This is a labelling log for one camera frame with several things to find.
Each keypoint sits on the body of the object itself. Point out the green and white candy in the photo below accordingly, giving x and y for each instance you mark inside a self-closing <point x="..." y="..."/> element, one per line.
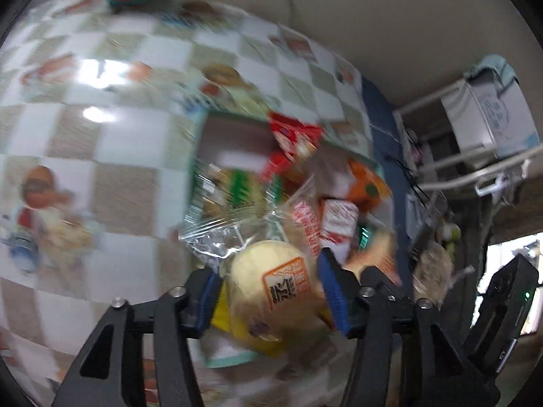
<point x="364" y="237"/>

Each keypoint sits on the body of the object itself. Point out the red and white biscuit packet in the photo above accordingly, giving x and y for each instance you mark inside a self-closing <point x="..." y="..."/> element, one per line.
<point x="339" y="220"/>

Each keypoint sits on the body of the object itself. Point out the clear-wrapped round bun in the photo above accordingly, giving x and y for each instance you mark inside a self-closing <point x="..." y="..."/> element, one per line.
<point x="263" y="271"/>

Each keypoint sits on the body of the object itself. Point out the red snack packet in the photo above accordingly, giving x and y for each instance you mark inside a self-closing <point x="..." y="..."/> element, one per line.
<point x="292" y="133"/>

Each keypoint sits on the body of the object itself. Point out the clear bread packet orange label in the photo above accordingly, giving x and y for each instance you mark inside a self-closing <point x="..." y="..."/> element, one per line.
<point x="382" y="248"/>

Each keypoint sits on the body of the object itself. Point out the teal cloth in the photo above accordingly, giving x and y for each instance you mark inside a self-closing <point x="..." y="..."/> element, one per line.
<point x="496" y="65"/>

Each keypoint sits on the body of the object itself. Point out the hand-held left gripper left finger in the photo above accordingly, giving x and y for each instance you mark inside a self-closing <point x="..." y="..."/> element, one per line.
<point x="208" y="301"/>

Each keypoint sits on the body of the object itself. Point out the green-wrapped cookie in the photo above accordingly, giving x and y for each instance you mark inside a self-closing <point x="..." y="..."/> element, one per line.
<point x="239" y="188"/>

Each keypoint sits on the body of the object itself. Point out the yellow snack packet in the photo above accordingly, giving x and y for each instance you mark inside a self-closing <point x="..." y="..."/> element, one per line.
<point x="235" y="326"/>

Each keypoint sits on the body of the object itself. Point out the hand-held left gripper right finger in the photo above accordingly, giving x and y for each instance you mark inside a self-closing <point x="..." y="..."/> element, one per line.
<point x="333" y="292"/>

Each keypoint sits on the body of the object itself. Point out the white metal rack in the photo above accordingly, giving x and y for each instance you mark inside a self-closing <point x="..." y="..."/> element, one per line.
<point x="458" y="182"/>

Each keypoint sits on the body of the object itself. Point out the white storage box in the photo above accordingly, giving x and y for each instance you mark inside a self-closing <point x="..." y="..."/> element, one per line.
<point x="479" y="118"/>

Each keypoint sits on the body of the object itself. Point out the clear plastic bag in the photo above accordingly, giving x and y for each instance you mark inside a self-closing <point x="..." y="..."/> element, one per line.
<point x="432" y="267"/>

